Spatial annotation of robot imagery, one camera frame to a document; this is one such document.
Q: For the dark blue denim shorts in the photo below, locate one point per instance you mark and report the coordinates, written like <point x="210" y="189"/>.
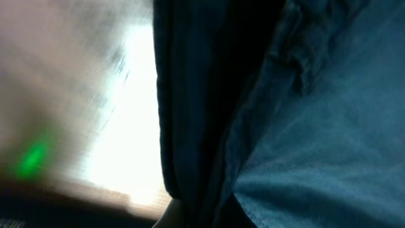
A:
<point x="281" y="113"/>

